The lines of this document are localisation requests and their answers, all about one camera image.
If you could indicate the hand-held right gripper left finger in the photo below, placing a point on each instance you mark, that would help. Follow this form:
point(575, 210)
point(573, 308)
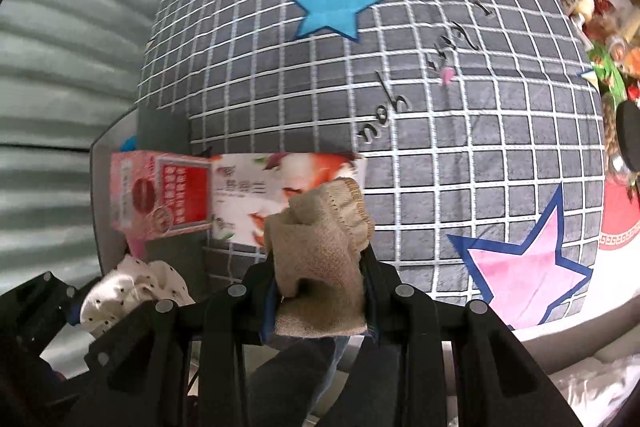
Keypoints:
point(269, 317)

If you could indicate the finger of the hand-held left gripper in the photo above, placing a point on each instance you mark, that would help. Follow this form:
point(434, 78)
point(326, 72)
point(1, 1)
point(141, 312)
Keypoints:
point(112, 352)
point(45, 302)

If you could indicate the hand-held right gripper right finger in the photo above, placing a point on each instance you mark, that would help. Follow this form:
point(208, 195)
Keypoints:
point(385, 302)

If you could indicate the white polka dot cloth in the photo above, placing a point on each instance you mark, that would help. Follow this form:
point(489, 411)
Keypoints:
point(125, 292)

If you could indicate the beige knit sock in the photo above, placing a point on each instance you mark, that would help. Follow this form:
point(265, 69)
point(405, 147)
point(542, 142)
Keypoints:
point(320, 267)

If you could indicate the grey storage bin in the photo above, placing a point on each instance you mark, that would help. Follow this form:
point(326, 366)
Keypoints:
point(165, 267)

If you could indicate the white carton box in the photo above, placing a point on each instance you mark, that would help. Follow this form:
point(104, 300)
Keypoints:
point(240, 207)

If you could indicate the grey checked star blanket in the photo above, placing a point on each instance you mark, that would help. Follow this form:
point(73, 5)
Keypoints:
point(300, 82)

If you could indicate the red round mat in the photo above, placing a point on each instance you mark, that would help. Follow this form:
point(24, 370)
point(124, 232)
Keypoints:
point(620, 222)

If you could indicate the black round object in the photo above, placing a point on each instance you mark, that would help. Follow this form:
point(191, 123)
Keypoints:
point(629, 137)

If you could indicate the green packet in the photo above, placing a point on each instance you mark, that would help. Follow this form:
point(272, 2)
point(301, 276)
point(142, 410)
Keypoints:
point(610, 77)

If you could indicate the pile of assorted snacks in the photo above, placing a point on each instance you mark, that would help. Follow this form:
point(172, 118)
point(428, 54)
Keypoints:
point(610, 27)

